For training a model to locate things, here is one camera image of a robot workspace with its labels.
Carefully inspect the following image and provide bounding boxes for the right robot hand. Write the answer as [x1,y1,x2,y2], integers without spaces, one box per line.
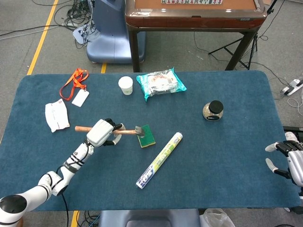
[265,140,303,187]

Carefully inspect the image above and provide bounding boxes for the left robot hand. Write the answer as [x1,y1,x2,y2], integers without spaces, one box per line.
[86,118,126,148]

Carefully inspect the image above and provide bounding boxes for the wooden handle claw hammer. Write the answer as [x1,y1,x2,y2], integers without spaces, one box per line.
[74,125,145,138]

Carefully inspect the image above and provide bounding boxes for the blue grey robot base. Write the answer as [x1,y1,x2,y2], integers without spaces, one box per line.
[86,0,147,64]

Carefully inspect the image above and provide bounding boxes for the green yellow scrub sponge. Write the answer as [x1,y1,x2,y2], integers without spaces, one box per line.
[136,124,157,148]

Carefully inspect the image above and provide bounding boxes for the white sneaker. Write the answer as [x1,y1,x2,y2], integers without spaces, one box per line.
[284,131,303,142]

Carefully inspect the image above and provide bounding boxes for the white crumpled paper bag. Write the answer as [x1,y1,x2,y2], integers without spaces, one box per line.
[45,99,71,133]

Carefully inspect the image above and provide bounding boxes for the white paper cup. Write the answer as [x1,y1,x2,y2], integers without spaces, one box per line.
[118,76,134,96]

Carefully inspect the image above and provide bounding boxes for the rolled plastic wrap package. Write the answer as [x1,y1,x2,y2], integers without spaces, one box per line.
[135,132,183,190]

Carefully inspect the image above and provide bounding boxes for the white power strip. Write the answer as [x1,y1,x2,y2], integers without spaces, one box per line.
[281,79,303,96]

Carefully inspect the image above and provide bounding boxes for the teal snack package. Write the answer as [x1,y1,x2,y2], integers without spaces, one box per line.
[136,67,187,102]

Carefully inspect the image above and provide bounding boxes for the blue table cloth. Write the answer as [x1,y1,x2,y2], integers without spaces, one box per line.
[0,70,301,212]

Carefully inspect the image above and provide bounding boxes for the clear plastic bag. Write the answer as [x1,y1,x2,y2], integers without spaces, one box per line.
[200,208,236,227]

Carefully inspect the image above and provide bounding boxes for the glass jar black lid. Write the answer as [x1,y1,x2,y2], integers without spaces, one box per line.
[202,100,224,122]

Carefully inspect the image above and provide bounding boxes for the grey robot torso base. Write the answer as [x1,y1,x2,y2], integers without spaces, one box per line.
[98,209,202,227]

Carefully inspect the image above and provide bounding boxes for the black tripod stand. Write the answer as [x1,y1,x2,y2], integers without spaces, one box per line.
[208,0,277,70]

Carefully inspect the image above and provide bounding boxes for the brown mahjong table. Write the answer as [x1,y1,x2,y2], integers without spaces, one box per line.
[125,0,268,73]

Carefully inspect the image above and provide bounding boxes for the row of mahjong tiles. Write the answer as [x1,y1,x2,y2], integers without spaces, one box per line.
[161,0,223,5]

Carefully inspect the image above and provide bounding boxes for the orange lanyard white badge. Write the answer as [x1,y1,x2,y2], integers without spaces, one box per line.
[59,68,90,108]

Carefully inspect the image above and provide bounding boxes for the tangled black floor cables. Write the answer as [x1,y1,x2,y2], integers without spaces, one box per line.
[0,0,98,49]

